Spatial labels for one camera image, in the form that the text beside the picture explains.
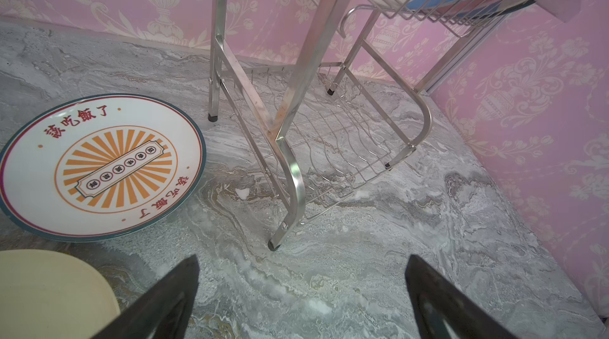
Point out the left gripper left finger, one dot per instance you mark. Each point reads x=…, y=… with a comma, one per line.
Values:
x=164, y=311

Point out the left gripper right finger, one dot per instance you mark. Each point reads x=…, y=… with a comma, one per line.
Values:
x=441, y=310

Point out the cream plate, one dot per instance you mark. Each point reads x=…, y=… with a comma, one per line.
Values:
x=46, y=294

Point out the sunburst plate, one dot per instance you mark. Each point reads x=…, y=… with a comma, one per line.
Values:
x=101, y=167

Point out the steel two-tier dish rack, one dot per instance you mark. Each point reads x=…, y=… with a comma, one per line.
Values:
x=316, y=131

